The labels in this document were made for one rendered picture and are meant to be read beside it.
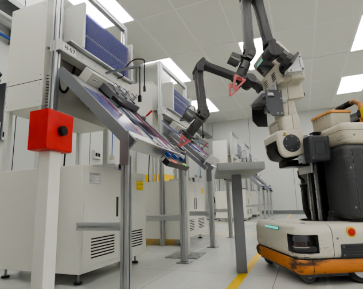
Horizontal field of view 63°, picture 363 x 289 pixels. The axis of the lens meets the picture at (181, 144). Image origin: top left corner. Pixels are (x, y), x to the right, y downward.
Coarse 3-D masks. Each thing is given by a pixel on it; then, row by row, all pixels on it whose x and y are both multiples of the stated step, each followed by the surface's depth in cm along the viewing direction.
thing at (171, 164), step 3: (165, 159) 177; (168, 159) 178; (165, 162) 177; (168, 162) 176; (171, 162) 179; (168, 165) 178; (171, 165) 182; (174, 165) 185; (177, 165) 188; (180, 165) 192; (183, 165) 196; (177, 168) 192; (180, 168) 195; (183, 168) 199; (186, 168) 204
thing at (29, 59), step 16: (48, 0) 192; (16, 16) 202; (32, 16) 195; (48, 16) 191; (64, 16) 205; (16, 32) 199; (32, 32) 193; (48, 32) 190; (16, 48) 196; (32, 48) 190; (16, 64) 193; (32, 64) 188; (48, 64) 187; (64, 64) 200; (16, 80) 191; (32, 80) 185; (48, 80) 186; (16, 96) 188; (32, 96) 183; (64, 96) 197; (16, 112) 191; (64, 112) 196; (80, 112) 211; (80, 128) 236; (96, 128) 237; (80, 144) 249; (64, 160) 241
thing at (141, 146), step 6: (138, 138) 153; (138, 144) 155; (144, 144) 160; (150, 144) 165; (132, 150) 155; (138, 150) 159; (144, 150) 164; (150, 150) 169; (156, 150) 174; (162, 150) 180; (168, 150) 186; (156, 156) 179; (162, 156) 186; (180, 156) 206
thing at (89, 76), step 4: (88, 68) 195; (84, 72) 195; (88, 72) 194; (92, 72) 193; (80, 76) 196; (84, 76) 195; (88, 76) 194; (92, 76) 194; (96, 76) 197; (100, 76) 203; (84, 80) 194; (88, 80) 194; (92, 80) 197; (96, 80) 199; (100, 80) 202; (104, 80) 204; (108, 80) 216; (92, 84) 199; (96, 84) 202; (100, 84) 204; (108, 84) 210; (112, 84) 213; (124, 92) 228; (128, 96) 234
